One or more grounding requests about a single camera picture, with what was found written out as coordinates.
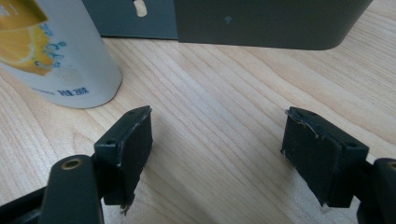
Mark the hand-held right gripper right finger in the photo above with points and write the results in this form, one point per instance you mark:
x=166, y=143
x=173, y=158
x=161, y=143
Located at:
x=320, y=161

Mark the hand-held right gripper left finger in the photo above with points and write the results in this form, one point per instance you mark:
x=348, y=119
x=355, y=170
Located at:
x=130, y=149

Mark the white bottle with orange label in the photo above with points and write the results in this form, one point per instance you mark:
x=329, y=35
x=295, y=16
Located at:
x=81, y=46

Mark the dark grey slotted rack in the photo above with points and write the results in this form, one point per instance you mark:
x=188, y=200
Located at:
x=264, y=25

